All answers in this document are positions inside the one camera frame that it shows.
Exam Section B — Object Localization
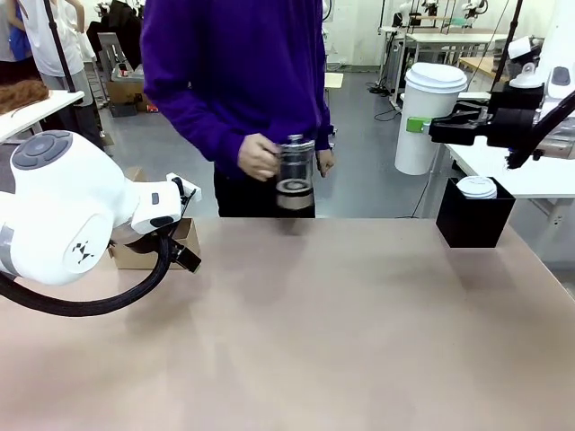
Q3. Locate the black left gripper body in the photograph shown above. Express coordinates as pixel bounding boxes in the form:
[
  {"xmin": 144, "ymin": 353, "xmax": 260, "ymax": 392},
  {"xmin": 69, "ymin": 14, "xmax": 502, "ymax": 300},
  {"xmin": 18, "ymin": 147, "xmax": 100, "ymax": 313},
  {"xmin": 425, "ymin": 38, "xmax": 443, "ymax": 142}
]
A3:
[{"xmin": 111, "ymin": 226, "xmax": 165, "ymax": 256}]

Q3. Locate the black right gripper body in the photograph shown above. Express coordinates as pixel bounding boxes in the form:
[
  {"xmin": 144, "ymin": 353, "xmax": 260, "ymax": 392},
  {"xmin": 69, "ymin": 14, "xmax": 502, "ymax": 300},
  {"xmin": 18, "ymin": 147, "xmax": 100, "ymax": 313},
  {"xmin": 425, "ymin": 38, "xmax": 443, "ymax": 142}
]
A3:
[{"xmin": 486, "ymin": 86, "xmax": 545, "ymax": 148}]

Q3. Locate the tall white paper cup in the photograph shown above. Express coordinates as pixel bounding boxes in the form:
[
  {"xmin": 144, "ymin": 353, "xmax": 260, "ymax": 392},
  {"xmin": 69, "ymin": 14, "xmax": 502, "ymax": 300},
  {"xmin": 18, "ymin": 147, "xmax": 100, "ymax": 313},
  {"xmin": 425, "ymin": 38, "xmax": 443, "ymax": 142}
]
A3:
[{"xmin": 394, "ymin": 62, "xmax": 469, "ymax": 176}]

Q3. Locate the glass steel french press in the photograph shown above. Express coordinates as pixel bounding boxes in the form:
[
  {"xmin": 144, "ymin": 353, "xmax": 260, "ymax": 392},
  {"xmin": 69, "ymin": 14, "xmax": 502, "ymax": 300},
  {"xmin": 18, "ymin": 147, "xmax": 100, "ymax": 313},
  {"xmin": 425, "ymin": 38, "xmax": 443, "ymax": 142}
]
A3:
[{"xmin": 269, "ymin": 134, "xmax": 316, "ymax": 212}]

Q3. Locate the person's left forearm purple sleeve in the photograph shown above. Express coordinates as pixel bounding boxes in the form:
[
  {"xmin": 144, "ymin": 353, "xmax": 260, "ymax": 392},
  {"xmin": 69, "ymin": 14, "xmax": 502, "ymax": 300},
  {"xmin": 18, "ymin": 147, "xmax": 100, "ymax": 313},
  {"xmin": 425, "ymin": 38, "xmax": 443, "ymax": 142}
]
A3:
[{"xmin": 313, "ymin": 80, "xmax": 334, "ymax": 153}]

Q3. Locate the person's right forearm purple sleeve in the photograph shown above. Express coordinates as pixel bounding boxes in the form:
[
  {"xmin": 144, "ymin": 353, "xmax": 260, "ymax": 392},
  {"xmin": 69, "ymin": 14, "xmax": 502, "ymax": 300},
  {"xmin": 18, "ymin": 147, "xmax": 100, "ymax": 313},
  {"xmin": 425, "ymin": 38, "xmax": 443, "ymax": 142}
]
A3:
[{"xmin": 142, "ymin": 78, "xmax": 253, "ymax": 165}]

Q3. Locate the white cup lid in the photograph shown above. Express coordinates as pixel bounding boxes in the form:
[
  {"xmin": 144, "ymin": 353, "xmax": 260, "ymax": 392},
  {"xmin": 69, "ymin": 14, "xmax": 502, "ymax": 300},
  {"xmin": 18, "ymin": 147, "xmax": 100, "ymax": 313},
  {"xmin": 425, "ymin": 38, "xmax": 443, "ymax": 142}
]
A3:
[{"xmin": 456, "ymin": 176, "xmax": 499, "ymax": 201}]

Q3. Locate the person's right hand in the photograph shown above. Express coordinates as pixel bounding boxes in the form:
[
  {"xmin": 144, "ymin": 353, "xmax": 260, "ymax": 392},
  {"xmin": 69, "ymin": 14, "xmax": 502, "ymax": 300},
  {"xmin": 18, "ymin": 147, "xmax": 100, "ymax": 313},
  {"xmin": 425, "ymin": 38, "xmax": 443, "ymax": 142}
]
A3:
[{"xmin": 237, "ymin": 132, "xmax": 282, "ymax": 182}]

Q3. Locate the person's left hand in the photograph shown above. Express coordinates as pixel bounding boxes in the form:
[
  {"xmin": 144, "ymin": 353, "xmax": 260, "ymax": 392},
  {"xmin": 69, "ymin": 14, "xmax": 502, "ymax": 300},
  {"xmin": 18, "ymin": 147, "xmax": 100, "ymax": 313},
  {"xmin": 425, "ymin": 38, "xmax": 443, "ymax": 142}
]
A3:
[{"xmin": 315, "ymin": 148, "xmax": 336, "ymax": 178}]

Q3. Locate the thin black stand pole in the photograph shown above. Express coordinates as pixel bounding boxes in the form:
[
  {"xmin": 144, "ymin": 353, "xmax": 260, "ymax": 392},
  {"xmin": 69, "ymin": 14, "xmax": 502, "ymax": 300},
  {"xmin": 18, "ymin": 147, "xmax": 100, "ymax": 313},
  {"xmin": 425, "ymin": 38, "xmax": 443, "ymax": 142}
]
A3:
[{"xmin": 488, "ymin": 0, "xmax": 525, "ymax": 95}]

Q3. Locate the white background desk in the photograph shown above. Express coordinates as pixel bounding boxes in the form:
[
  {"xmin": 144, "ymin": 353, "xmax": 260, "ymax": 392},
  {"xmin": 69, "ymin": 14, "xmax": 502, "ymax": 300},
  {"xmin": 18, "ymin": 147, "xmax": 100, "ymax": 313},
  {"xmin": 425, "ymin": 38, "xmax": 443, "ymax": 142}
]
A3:
[{"xmin": 379, "ymin": 25, "xmax": 511, "ymax": 93}]

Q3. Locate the black square box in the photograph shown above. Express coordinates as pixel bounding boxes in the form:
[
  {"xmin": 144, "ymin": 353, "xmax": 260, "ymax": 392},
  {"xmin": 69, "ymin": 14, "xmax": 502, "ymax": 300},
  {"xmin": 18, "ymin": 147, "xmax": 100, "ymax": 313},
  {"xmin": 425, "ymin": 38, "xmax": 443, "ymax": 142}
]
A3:
[{"xmin": 435, "ymin": 176, "xmax": 517, "ymax": 250}]

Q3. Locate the cardboard box on floor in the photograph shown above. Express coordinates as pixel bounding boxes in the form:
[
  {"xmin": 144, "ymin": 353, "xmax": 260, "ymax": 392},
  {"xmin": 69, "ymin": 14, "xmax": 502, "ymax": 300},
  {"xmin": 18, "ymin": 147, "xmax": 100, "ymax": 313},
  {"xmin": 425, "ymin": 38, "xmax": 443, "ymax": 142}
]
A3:
[{"xmin": 106, "ymin": 66, "xmax": 156, "ymax": 113}]

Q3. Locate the white side table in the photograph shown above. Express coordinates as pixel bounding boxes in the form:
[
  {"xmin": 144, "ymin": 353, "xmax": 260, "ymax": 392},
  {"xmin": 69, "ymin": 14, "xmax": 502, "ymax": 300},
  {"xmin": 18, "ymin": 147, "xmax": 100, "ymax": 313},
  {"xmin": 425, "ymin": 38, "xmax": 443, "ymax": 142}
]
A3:
[{"xmin": 0, "ymin": 89, "xmax": 85, "ymax": 143}]

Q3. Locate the brown furry item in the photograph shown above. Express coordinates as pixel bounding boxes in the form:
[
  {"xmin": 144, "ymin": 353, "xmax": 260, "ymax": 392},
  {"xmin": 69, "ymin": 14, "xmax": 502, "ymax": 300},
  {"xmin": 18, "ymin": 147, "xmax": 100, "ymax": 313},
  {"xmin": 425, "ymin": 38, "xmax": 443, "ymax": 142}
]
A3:
[{"xmin": 0, "ymin": 79, "xmax": 49, "ymax": 114}]

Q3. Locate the person in purple sweater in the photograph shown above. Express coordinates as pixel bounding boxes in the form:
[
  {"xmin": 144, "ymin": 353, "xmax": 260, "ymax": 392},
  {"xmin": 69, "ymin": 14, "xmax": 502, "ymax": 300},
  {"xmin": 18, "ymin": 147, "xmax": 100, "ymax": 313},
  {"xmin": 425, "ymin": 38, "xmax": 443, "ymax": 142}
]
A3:
[{"xmin": 141, "ymin": 0, "xmax": 334, "ymax": 219}]

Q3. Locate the black hanging cloth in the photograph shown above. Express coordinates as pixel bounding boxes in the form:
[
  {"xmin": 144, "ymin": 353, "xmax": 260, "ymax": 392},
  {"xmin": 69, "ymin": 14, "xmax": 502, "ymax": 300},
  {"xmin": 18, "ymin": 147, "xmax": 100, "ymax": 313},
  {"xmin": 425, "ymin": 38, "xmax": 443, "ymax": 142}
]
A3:
[{"xmin": 86, "ymin": 0, "xmax": 147, "ymax": 72}]

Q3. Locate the bystander in white shirt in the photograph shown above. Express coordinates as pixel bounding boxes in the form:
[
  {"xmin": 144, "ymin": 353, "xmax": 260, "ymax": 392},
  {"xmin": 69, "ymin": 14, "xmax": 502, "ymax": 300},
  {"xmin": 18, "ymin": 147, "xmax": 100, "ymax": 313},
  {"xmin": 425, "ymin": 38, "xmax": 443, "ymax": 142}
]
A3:
[{"xmin": 20, "ymin": 0, "xmax": 107, "ymax": 152}]

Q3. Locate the bystander in blue top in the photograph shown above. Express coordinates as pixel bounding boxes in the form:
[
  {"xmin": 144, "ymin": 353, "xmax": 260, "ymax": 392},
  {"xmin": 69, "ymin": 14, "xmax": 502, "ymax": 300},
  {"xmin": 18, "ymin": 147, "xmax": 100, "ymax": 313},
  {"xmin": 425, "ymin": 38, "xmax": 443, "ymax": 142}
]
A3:
[{"xmin": 0, "ymin": 0, "xmax": 33, "ymax": 84}]

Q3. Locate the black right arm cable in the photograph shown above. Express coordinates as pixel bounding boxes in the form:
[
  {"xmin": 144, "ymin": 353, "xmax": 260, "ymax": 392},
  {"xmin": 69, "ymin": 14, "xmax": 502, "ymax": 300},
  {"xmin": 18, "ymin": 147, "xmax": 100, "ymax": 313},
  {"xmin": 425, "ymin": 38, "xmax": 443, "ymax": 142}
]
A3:
[{"xmin": 504, "ymin": 92, "xmax": 575, "ymax": 171}]

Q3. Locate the black left arm cable sleeve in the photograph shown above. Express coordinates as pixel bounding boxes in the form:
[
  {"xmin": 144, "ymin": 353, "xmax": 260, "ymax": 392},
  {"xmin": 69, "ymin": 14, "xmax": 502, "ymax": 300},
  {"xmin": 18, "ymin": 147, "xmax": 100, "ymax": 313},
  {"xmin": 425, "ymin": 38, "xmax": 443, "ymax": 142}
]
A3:
[{"xmin": 0, "ymin": 224, "xmax": 181, "ymax": 318}]

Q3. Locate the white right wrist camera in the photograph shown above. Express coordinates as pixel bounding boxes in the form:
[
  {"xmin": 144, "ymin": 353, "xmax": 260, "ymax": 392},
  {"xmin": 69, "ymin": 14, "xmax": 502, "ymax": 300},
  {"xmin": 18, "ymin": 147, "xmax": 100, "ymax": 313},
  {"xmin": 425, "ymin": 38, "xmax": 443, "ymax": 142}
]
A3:
[{"xmin": 507, "ymin": 36, "xmax": 545, "ymax": 89}]

